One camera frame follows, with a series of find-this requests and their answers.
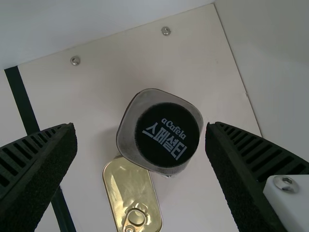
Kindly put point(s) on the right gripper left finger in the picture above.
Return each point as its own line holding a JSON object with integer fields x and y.
{"x": 31, "y": 169}

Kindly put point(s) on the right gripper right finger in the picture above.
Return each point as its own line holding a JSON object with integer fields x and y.
{"x": 243, "y": 174}

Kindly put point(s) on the rectangular tin with gold lid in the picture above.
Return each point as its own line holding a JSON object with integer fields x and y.
{"x": 130, "y": 188}

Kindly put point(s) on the dark coffee bottle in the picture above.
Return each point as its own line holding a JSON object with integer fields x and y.
{"x": 164, "y": 135}

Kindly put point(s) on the black strip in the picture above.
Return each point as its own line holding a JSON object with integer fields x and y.
{"x": 20, "y": 96}

